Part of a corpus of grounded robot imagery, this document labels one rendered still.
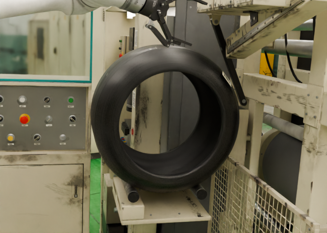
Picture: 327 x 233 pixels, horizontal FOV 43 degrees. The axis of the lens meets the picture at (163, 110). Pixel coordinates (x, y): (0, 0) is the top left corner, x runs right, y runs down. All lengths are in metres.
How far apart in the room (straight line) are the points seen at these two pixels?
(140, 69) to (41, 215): 1.11
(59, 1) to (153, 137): 0.93
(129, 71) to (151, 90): 0.41
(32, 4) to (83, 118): 1.11
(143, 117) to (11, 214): 0.88
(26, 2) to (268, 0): 0.74
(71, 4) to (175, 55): 0.48
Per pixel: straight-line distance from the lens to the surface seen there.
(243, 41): 1.75
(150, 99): 1.94
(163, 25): 1.28
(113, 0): 1.18
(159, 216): 1.73
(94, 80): 4.97
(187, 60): 1.57
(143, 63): 1.54
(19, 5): 1.16
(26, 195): 2.30
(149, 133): 1.97
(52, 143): 2.26
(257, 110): 2.06
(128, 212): 1.67
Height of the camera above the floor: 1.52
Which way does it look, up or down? 10 degrees down
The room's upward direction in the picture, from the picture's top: 3 degrees clockwise
